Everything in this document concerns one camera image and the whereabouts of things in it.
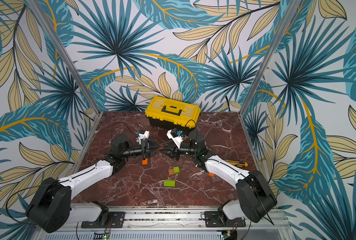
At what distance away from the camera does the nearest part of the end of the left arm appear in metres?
0.69

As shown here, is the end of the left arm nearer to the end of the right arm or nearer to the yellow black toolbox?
the end of the right arm

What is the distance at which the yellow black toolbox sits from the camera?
0.97 metres

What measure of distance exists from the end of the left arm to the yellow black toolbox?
10.7 inches
